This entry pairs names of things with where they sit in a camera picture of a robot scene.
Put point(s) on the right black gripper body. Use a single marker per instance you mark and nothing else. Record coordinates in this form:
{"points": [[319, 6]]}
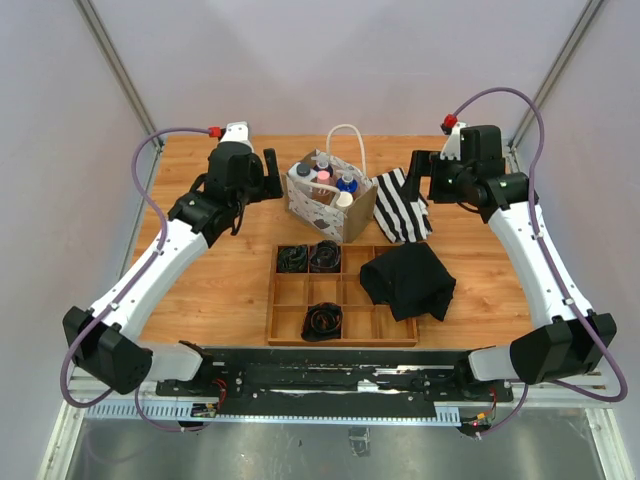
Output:
{"points": [[447, 183]]}

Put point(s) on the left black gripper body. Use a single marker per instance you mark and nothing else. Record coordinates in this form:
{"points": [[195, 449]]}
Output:
{"points": [[253, 191]]}

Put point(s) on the black white striped cloth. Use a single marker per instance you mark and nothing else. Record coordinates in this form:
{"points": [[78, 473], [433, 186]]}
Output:
{"points": [[399, 220]]}

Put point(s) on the blue pump bottle orange base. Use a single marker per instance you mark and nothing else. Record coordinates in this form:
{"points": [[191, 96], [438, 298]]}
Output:
{"points": [[347, 182]]}

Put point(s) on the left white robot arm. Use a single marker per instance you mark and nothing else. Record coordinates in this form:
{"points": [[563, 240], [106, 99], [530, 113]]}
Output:
{"points": [[103, 339]]}

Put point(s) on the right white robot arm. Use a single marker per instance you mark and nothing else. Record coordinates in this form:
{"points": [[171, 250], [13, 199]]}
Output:
{"points": [[567, 331]]}

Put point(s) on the white bottle black cap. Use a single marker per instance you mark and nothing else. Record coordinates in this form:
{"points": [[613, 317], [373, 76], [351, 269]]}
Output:
{"points": [[302, 171]]}

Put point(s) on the clear bottle pink cap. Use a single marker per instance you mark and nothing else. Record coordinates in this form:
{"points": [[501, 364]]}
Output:
{"points": [[321, 194]]}

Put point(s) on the white round cap bottle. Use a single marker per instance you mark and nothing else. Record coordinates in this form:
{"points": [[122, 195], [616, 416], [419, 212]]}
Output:
{"points": [[343, 201]]}

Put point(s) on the rolled dark belt top left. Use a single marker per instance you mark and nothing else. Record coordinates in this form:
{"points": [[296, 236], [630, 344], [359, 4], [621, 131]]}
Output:
{"points": [[292, 259]]}

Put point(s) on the rolled dark belt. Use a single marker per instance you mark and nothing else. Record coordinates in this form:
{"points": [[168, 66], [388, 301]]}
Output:
{"points": [[325, 257], [292, 259]]}

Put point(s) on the rolled black orange belt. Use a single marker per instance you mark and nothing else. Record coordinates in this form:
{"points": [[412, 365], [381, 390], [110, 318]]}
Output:
{"points": [[322, 322]]}

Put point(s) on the wooden compartment tray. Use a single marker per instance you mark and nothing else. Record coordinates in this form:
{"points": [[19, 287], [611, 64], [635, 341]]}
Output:
{"points": [[364, 324]]}

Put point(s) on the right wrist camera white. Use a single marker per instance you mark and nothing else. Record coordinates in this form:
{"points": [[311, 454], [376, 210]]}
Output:
{"points": [[452, 148]]}

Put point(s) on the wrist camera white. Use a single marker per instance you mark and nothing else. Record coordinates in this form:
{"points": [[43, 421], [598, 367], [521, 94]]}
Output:
{"points": [[452, 148], [238, 132]]}

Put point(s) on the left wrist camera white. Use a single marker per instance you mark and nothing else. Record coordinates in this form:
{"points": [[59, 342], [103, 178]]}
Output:
{"points": [[238, 132]]}

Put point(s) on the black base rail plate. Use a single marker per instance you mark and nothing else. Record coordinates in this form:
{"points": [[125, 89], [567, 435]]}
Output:
{"points": [[335, 382]]}

